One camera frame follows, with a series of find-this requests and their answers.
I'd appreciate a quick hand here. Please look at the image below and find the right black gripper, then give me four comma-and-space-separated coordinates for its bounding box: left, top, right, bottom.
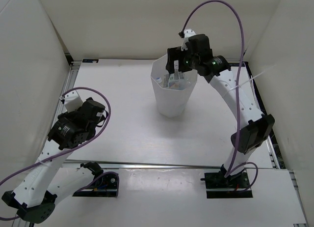
166, 46, 200, 74

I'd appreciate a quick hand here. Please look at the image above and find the clear bottle blue-white label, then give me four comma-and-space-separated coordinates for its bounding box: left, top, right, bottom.
161, 72, 185, 90

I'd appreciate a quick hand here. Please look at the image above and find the clear bottle blue label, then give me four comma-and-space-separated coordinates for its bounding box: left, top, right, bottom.
155, 76, 185, 90

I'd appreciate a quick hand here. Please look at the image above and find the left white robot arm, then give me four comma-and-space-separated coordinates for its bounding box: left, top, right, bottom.
1, 87, 111, 224

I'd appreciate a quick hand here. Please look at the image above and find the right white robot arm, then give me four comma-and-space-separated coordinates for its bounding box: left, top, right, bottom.
166, 29, 275, 188

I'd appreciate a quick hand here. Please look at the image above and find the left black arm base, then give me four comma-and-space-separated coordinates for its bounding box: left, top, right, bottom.
72, 162, 120, 198

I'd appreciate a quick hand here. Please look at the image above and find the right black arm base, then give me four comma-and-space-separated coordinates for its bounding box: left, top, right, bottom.
200, 171, 253, 199

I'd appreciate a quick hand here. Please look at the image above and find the white octagonal plastic bin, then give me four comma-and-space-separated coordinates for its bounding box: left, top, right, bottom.
151, 55, 197, 117

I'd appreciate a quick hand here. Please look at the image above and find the blue label left corner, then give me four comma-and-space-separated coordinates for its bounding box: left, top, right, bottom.
82, 59, 99, 63

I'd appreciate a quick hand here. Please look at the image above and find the blue label corner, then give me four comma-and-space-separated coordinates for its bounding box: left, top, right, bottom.
82, 59, 99, 63
229, 62, 246, 67

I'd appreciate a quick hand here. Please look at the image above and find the blue label right corner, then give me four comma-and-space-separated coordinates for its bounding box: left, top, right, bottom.
229, 62, 246, 67

